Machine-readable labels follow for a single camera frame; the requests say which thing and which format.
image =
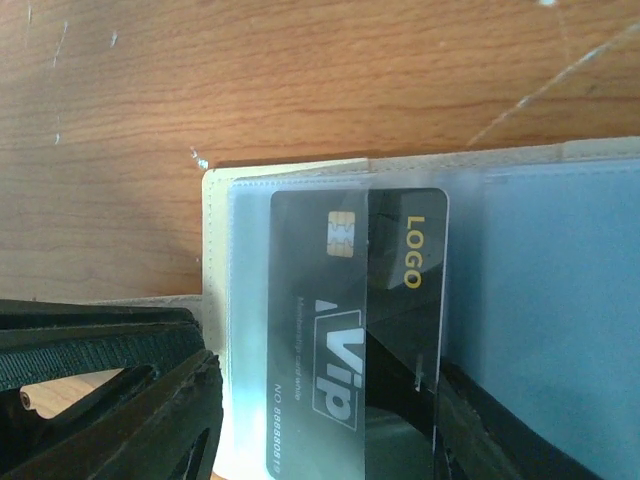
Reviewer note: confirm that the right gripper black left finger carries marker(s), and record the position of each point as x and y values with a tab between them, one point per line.
138	425

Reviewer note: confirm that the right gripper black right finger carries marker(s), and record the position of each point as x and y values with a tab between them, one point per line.
456	431

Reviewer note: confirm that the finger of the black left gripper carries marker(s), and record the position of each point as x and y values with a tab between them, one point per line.
46	341

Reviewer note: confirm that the black VIP card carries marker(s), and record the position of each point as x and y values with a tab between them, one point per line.
345	264

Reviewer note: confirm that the beige card holder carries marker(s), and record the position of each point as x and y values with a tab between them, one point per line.
456	316

